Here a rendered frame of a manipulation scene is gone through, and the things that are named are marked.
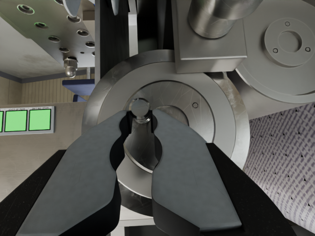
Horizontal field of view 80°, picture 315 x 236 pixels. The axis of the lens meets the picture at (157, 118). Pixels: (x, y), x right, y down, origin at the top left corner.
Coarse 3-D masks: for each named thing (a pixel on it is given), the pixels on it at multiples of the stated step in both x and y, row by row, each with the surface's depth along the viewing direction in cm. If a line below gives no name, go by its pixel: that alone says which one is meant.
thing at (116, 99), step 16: (160, 64) 16; (128, 80) 16; (144, 80) 16; (176, 80) 16; (192, 80) 16; (208, 80) 16; (112, 96) 16; (128, 96) 16; (208, 96) 16; (224, 96) 16; (112, 112) 16; (224, 112) 16; (224, 128) 16; (224, 144) 15; (128, 160) 15; (128, 176) 15; (144, 176) 15; (144, 192) 15
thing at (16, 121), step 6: (12, 114) 48; (18, 114) 48; (24, 114) 48; (6, 120) 48; (12, 120) 48; (18, 120) 48; (24, 120) 48; (6, 126) 48; (12, 126) 48; (18, 126) 48; (24, 126) 48
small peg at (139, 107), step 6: (132, 102) 12; (138, 102) 12; (144, 102) 12; (132, 108) 12; (138, 108) 12; (144, 108) 12; (150, 108) 12; (132, 114) 12; (138, 114) 12; (144, 114) 12; (138, 120) 13; (144, 120) 13
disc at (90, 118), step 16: (128, 64) 17; (144, 64) 17; (112, 80) 17; (224, 80) 17; (96, 96) 17; (240, 96) 17; (96, 112) 17; (240, 112) 17; (240, 128) 17; (240, 144) 16; (240, 160) 16; (128, 192) 16; (128, 208) 16; (144, 208) 16
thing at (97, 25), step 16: (96, 0) 19; (96, 16) 18; (112, 16) 25; (96, 32) 18; (112, 32) 25; (96, 48) 18; (112, 48) 24; (128, 48) 42; (96, 64) 18; (112, 64) 24; (96, 80) 18
